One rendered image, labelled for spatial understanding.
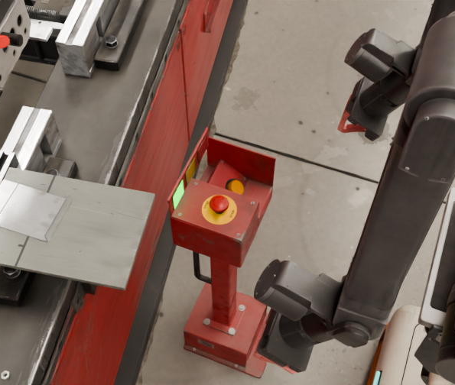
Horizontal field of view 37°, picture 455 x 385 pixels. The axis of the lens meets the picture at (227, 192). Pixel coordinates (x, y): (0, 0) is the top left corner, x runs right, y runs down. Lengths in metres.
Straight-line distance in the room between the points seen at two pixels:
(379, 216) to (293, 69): 2.12
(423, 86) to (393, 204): 0.16
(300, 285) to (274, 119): 1.76
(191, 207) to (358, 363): 0.91
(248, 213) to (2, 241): 0.50
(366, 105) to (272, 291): 0.44
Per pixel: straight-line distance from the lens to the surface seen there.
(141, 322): 2.07
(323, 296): 0.83
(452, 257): 1.09
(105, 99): 1.45
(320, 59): 2.76
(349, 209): 2.33
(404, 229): 0.62
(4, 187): 1.20
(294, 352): 0.93
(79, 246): 1.11
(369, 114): 1.15
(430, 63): 0.48
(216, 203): 1.35
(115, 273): 1.07
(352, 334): 0.79
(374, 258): 0.68
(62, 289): 1.22
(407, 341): 1.85
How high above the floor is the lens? 1.95
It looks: 57 degrees down
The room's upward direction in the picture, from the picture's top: straight up
